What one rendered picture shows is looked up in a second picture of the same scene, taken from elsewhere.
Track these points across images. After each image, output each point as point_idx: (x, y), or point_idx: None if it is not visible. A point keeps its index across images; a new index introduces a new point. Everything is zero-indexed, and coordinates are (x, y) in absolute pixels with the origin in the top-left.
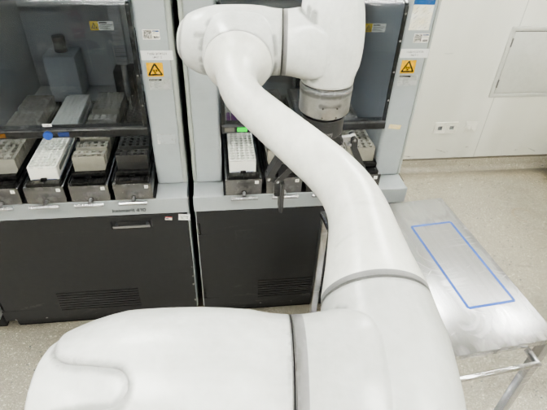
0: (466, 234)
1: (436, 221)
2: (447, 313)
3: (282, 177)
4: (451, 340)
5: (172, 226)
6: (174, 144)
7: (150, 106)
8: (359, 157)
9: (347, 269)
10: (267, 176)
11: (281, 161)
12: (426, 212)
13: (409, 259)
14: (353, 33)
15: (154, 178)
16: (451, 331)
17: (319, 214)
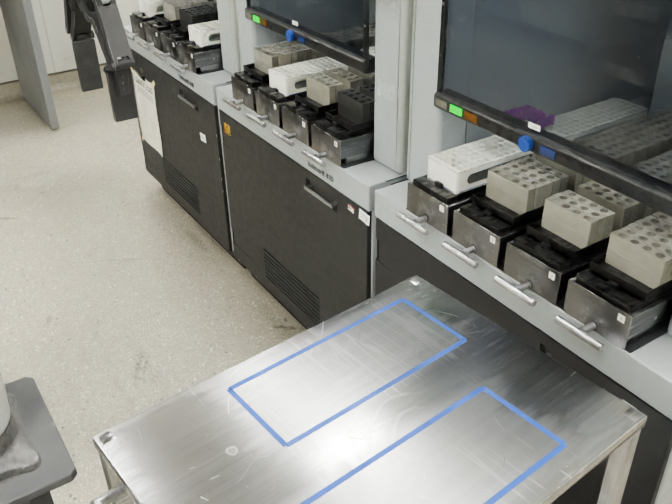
0: (543, 480)
1: (541, 422)
2: (254, 482)
3: (72, 31)
4: (185, 498)
5: (352, 224)
6: (392, 103)
7: (376, 31)
8: (102, 26)
9: None
10: (65, 24)
11: (65, 3)
12: (558, 401)
13: None
14: None
15: (367, 146)
16: (208, 495)
17: (520, 335)
